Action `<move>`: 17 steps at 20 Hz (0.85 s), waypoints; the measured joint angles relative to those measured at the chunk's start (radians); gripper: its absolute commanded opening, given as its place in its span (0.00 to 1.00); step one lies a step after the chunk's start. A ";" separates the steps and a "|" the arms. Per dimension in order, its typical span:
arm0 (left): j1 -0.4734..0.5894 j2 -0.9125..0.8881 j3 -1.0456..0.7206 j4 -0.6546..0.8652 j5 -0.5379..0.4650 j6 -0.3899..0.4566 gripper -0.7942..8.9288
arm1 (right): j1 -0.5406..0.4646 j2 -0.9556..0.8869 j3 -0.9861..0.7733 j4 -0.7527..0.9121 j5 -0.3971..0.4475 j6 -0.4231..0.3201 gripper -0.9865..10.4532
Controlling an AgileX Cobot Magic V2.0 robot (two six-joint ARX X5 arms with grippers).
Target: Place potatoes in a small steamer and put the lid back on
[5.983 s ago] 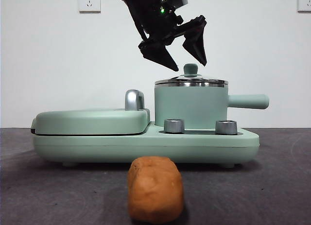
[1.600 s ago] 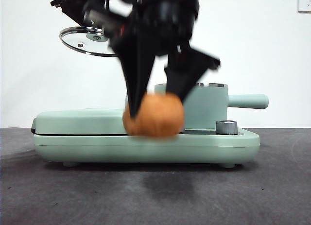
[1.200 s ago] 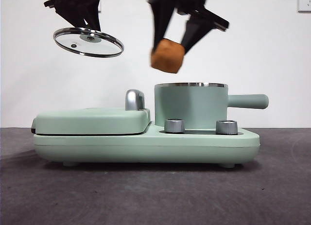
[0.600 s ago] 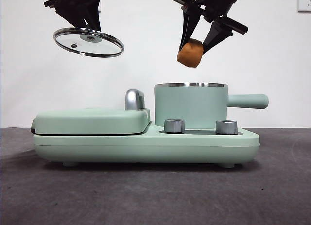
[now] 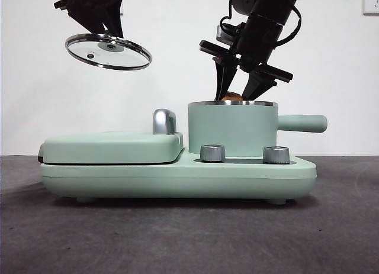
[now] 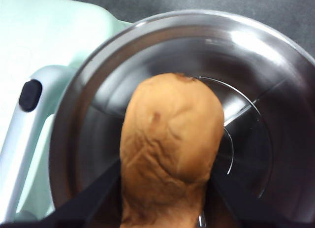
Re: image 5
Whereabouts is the glass pot lid green knob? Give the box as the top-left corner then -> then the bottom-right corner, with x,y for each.
65,33 -> 152,71

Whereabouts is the silver control knob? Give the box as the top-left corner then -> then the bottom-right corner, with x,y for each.
262,146 -> 290,165
200,144 -> 225,162

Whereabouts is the chrome griddle lid handle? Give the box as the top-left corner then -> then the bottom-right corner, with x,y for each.
152,108 -> 178,136

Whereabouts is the mint green pot with handle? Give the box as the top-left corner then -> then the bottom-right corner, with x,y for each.
188,99 -> 329,156

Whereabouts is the white wall socket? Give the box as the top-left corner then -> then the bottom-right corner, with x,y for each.
362,0 -> 379,15

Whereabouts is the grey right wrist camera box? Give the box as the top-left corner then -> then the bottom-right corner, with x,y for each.
216,24 -> 237,46

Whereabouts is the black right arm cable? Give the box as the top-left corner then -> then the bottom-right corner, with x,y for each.
277,0 -> 303,47
220,0 -> 246,31

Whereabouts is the brown potato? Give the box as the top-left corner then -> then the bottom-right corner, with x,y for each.
221,92 -> 243,102

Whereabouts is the mint green breakfast machine base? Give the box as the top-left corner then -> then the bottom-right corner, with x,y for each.
40,146 -> 317,204

